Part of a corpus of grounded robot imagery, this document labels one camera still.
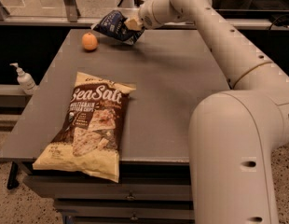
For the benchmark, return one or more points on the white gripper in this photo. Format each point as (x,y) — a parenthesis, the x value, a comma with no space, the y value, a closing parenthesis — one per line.
(146,18)

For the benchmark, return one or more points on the blue chip bag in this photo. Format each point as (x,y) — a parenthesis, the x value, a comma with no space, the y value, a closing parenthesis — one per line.
(113,25)

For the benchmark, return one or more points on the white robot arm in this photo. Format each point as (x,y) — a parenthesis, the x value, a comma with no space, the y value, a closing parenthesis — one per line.
(231,133)

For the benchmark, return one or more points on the sea salt tortilla chip bag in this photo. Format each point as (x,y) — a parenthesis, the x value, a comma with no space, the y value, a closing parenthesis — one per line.
(90,137)

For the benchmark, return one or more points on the orange fruit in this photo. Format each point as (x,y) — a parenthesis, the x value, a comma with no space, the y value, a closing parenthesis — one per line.
(89,41)

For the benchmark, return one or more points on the grey drawer cabinet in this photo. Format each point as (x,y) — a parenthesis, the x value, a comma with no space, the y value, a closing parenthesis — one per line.
(172,71)

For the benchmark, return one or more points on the white pump dispenser bottle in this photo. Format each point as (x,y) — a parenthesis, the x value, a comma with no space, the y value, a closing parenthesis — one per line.
(25,80)

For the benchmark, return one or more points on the upper drawer knob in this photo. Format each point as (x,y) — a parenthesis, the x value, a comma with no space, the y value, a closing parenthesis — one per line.
(130,197)

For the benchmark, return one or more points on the drawer knob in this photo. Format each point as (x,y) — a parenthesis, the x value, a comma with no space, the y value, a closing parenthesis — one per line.
(130,197)
(134,217)

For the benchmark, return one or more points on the lower drawer knob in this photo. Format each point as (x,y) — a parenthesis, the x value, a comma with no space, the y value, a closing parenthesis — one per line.
(134,217)

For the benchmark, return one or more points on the metal railing frame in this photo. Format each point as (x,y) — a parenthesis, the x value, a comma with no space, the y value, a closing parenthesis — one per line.
(83,13)

